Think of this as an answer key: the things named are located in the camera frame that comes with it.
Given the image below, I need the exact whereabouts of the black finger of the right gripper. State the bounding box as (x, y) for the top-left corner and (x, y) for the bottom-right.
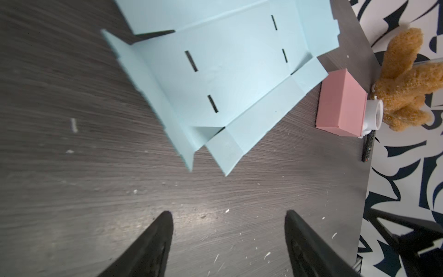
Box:
(363, 208), (443, 277)

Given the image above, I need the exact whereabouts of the black remote control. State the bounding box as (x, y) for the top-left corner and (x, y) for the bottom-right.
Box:
(362, 130), (376, 162)

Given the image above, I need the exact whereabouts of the brown teddy bear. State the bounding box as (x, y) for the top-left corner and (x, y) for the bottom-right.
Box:
(371, 28), (443, 132)

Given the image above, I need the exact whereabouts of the light blue paper box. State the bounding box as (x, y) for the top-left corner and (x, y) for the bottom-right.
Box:
(102, 1), (340, 175)

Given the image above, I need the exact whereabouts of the pink paper box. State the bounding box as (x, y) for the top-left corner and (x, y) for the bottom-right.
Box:
(316, 69), (368, 137)

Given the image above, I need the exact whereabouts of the white alarm clock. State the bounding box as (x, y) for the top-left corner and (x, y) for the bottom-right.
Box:
(360, 98), (384, 138)

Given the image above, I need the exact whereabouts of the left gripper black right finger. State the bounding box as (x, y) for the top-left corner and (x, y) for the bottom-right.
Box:
(284, 210), (359, 277)

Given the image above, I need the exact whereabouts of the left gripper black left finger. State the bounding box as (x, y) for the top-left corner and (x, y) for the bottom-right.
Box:
(99, 211), (174, 277)

